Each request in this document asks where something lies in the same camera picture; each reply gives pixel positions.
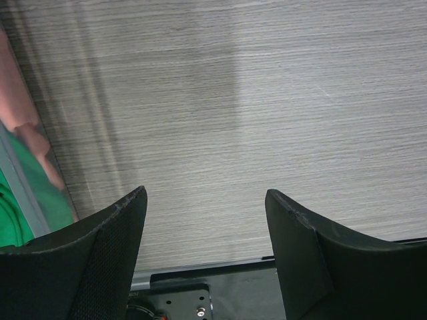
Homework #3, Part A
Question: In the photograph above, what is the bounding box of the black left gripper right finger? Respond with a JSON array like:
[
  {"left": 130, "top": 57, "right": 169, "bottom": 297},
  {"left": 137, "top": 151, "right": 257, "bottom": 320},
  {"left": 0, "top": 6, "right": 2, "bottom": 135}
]
[{"left": 265, "top": 189, "right": 426, "bottom": 319}]

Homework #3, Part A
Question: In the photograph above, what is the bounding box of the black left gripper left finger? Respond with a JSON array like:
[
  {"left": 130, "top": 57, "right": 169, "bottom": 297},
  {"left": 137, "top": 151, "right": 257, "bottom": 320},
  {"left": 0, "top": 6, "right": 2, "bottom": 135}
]
[{"left": 1, "top": 186, "right": 147, "bottom": 319}]

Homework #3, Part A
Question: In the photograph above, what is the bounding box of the clear plastic storage bin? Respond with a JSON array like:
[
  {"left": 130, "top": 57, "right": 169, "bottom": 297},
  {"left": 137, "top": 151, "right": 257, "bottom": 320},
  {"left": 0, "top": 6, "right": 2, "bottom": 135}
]
[{"left": 1, "top": 31, "right": 77, "bottom": 246}]

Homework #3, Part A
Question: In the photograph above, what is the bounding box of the green t shirt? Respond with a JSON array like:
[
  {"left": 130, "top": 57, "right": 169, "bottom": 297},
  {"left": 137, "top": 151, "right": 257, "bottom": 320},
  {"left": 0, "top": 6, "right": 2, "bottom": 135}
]
[{"left": 1, "top": 126, "right": 79, "bottom": 247}]

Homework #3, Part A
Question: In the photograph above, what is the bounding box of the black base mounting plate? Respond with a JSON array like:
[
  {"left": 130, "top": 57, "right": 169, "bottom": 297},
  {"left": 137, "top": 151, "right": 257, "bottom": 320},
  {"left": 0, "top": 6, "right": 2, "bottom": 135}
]
[{"left": 126, "top": 237, "right": 427, "bottom": 320}]

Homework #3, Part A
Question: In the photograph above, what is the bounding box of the pink t shirt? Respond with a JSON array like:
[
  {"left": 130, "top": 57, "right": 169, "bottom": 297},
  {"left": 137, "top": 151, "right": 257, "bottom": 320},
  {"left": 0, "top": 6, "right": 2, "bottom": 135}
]
[{"left": 1, "top": 31, "right": 65, "bottom": 191}]

